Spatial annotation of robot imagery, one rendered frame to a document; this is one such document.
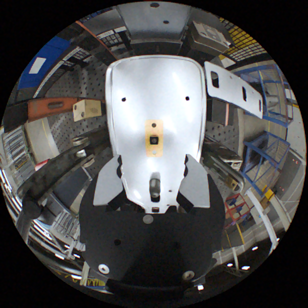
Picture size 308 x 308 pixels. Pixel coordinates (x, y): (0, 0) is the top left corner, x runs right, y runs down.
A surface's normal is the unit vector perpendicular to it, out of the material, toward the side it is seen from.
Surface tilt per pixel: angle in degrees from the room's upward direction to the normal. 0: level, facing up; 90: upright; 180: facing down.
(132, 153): 0
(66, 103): 90
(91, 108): 90
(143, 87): 0
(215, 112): 0
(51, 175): 81
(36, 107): 90
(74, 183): 90
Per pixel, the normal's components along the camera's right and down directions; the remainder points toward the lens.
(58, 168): 0.98, 0.06
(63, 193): 0.93, -0.30
